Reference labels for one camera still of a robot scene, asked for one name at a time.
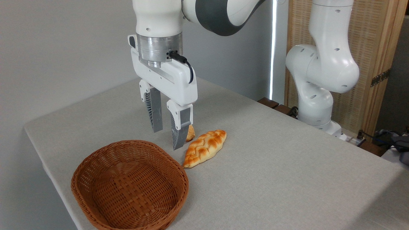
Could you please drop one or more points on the brown woven wicker basket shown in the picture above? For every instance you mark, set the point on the brown woven wicker basket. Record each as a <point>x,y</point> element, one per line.
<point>127,188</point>

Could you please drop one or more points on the long braided bread loaf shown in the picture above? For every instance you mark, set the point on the long braided bread loaf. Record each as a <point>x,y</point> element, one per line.
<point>204,148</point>

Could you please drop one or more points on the small round bread roll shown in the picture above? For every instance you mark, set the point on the small round bread roll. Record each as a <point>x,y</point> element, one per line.
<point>190,134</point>

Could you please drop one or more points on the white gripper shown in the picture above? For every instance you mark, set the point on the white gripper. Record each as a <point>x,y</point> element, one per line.
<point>172,81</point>

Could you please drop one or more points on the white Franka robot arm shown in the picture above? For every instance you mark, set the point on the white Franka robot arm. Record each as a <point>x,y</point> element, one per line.
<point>326,64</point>

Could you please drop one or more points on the wooden woven folding screen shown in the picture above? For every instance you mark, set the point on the wooden woven folding screen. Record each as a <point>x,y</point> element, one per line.
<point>374,38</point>

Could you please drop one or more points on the black power plug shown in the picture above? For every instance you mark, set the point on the black power plug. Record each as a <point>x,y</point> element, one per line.
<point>360,134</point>

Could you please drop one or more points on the metal screen hinge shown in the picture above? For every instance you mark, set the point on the metal screen hinge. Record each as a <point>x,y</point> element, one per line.
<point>380,77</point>

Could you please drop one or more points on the brown wooden board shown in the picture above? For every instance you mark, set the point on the brown wooden board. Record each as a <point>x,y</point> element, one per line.
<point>372,148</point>

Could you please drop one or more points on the white power strip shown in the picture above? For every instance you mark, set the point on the white power strip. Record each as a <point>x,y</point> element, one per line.
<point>353,139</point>

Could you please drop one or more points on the dark brown wooden block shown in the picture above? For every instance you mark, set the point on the dark brown wooden block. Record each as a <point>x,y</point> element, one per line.
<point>267,102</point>
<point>282,109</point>

